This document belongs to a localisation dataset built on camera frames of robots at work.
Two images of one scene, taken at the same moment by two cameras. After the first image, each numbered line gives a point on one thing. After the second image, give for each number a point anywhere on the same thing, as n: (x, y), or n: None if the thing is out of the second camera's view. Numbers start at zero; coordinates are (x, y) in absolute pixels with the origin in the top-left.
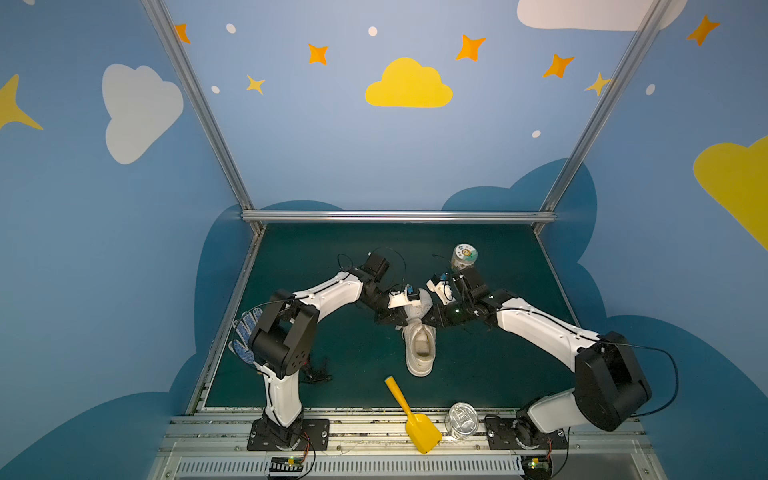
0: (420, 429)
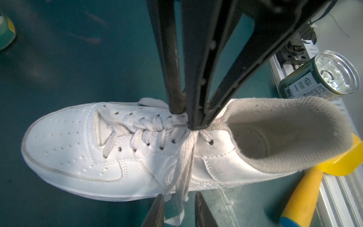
0: (298, 211)
